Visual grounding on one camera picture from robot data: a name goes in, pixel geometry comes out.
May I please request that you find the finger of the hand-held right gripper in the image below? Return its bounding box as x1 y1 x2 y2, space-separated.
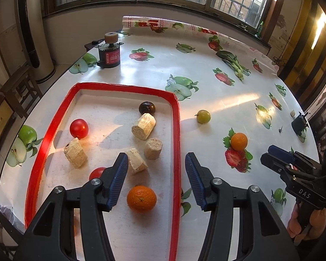
261 153 316 182
268 145 321 171

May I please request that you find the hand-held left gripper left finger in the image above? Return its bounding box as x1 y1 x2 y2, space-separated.
13 152 129 261

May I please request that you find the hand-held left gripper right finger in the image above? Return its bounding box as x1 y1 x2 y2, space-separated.
185 152 301 261

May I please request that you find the red tomato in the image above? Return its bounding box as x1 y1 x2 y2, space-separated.
89 167 107 181
70 119 89 139

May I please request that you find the large orange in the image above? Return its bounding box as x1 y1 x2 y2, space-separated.
127 185 157 212

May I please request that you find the small orange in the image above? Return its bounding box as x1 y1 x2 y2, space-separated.
231 133 248 151

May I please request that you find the red-rimmed white tray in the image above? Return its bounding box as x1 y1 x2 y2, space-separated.
24 82 181 261

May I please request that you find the person's right hand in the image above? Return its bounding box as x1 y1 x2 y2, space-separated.
286 204 326 241

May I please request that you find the small black device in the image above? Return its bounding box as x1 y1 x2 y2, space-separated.
291 113 308 136

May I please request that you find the yellow wooden door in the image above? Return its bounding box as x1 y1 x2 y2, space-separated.
277 0 326 101

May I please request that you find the fruit-print tablecloth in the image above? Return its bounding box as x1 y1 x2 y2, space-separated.
0 16 319 261

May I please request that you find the black motor with tan roller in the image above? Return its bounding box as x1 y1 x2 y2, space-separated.
96 32 124 69

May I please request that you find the yellow wooden cabinet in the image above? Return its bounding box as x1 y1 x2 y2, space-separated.
0 92 15 153

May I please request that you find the small dark side table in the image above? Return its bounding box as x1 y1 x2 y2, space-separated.
84 39 105 52

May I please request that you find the brown wooden stool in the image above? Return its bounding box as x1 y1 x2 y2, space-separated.
0 66 42 119

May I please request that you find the white standing air conditioner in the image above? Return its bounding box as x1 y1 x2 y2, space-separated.
15 0 57 83

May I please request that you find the pale shelf unit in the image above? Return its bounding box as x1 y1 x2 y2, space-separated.
0 5 25 71

